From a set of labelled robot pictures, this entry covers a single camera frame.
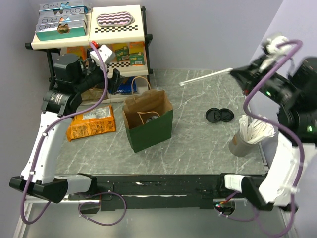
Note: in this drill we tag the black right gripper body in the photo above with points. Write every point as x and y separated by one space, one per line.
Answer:
253 76

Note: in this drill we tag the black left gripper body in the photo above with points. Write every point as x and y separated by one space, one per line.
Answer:
111 83

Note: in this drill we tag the brown paper bag with handles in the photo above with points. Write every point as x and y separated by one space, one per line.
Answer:
147 118

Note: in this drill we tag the black plastic cup lid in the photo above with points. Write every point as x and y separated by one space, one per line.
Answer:
152 118

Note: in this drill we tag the white paper straw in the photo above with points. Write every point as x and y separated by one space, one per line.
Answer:
221 72

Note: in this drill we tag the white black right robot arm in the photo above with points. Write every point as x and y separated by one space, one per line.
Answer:
297 137

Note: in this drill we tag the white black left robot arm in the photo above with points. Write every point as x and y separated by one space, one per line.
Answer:
72 78

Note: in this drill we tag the blue chip bag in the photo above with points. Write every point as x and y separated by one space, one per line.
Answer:
126 87

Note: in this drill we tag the brown snack bag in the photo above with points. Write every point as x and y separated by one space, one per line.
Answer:
93 95

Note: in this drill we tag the green small box right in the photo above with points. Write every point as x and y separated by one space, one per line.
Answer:
122 53

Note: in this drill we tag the green small box front-right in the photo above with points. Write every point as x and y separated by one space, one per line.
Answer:
136 59

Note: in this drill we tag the orange snack bag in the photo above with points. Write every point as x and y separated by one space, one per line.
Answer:
94 122

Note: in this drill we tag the cream three-tier shelf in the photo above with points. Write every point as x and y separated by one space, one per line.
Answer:
135 32

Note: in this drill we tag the striped purple cloth pad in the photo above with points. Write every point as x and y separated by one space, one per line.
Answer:
123 18

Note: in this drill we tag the grey cup of straws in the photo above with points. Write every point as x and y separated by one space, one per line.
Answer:
249 135

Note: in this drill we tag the teal tissue box front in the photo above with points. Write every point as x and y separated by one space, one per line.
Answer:
61 30

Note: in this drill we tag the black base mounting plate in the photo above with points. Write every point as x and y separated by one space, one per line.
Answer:
156 191

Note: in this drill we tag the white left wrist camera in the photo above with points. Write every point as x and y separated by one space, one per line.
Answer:
106 54

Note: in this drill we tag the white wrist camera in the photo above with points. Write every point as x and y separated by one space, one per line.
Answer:
273 51
106 54

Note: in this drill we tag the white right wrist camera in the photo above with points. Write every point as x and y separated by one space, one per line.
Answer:
273 51

